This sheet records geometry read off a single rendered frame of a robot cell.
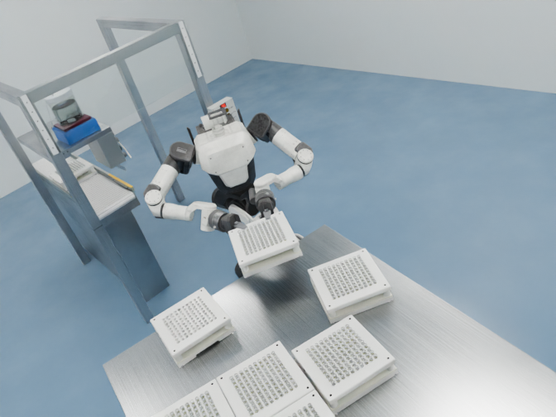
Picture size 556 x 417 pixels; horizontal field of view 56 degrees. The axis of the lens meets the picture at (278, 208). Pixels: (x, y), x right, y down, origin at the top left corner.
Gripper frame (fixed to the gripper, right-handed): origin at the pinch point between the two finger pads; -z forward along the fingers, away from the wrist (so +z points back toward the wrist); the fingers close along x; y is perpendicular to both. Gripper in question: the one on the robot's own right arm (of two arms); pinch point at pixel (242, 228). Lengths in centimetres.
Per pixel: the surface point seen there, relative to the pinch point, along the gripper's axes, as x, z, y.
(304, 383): 12, -66, 40
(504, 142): 102, 6, -258
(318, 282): 11.3, -41.5, 2.5
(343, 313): 16, -56, 7
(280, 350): 12, -50, 34
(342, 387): 12, -77, 34
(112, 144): -14, 123, -14
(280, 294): 18.3, -25.4, 9.7
